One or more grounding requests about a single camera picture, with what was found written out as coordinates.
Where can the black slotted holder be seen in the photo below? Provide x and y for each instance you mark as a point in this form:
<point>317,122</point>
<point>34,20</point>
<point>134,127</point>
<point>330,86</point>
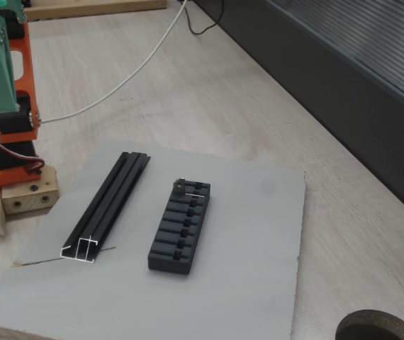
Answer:
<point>173,244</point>

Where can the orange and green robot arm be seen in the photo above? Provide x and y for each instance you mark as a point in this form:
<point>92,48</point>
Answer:
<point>14,85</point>

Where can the grey board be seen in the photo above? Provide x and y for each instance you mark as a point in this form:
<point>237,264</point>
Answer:
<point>244,248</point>

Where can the dark cabinet with ribbed panel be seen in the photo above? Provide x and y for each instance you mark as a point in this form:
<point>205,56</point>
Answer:
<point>347,71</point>

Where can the wooden block with screw holes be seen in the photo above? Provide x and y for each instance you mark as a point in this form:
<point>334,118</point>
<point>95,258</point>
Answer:
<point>28,198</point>

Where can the black aluminium profile rail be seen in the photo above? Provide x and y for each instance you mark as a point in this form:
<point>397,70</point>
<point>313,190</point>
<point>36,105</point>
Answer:
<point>113,198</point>

